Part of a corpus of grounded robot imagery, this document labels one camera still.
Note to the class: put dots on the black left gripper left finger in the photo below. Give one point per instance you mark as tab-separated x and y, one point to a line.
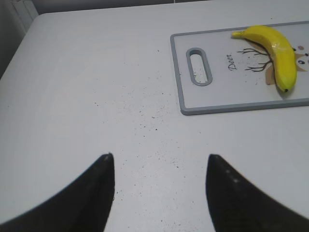
83	206

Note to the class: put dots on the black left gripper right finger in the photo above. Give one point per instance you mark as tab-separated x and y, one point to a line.
237	205

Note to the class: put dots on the yellow plastic banana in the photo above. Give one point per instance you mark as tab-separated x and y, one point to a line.
279	50

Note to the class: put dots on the grey-rimmed deer cutting board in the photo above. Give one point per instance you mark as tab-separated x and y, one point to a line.
216	73

